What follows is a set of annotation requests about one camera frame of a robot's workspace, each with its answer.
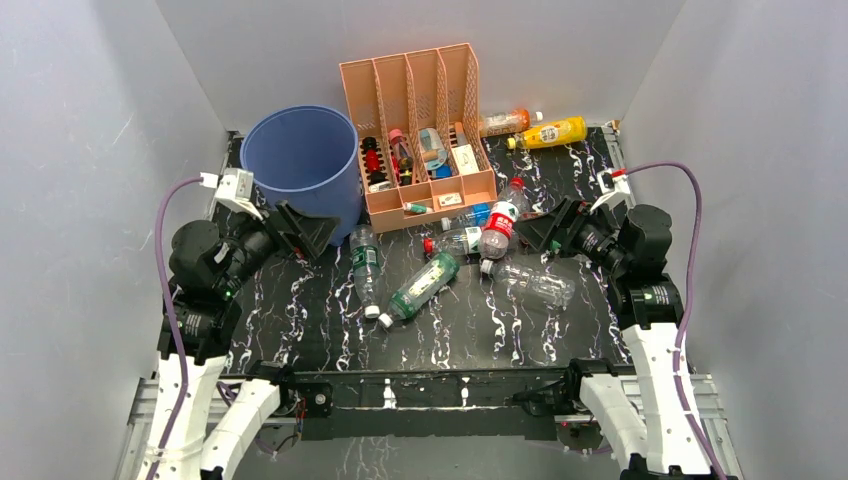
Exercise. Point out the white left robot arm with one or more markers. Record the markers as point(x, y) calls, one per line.
point(208, 268)

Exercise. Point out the yellow drink bottle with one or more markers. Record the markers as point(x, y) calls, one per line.
point(555, 133)

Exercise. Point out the small white card box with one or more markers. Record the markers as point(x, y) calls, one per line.
point(450, 199)

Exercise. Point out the clear bottle red label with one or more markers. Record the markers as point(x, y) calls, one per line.
point(498, 230)

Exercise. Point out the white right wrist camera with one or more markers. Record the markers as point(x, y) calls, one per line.
point(615, 188)

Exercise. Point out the orange drink bottle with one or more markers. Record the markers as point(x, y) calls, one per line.
point(511, 122)

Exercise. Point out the green plastic bottle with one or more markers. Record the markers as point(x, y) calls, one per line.
point(419, 289)

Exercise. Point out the clear bottle dark green label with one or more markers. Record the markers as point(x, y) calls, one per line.
point(366, 269)

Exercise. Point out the clear unlabelled plastic bottle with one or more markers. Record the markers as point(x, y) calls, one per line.
point(517, 278)

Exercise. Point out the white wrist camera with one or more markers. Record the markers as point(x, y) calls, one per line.
point(233, 189)
point(615, 188)

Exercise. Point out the clear bottle red cap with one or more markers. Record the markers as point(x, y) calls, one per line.
point(457, 242)

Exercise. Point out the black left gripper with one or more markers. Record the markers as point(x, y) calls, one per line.
point(299, 234)

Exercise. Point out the clear bottle blue label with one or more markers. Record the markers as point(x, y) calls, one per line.
point(472, 216)

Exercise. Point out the blue plastic bin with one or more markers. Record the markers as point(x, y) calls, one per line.
point(308, 155)

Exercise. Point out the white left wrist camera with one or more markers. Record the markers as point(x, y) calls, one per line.
point(233, 189)

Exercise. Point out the peach plastic desk organizer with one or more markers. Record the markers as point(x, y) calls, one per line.
point(417, 116)

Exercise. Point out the red black toy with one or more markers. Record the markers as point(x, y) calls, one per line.
point(376, 177)

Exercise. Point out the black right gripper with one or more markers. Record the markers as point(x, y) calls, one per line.
point(556, 224)

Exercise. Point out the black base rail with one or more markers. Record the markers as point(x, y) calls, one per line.
point(417, 403)

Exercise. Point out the pink capped dark bottle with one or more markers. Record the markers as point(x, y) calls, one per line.
point(402, 156)

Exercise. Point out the light blue tape dispenser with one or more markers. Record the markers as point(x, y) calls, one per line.
point(433, 151)

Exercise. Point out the small green white tube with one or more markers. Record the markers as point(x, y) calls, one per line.
point(417, 209)

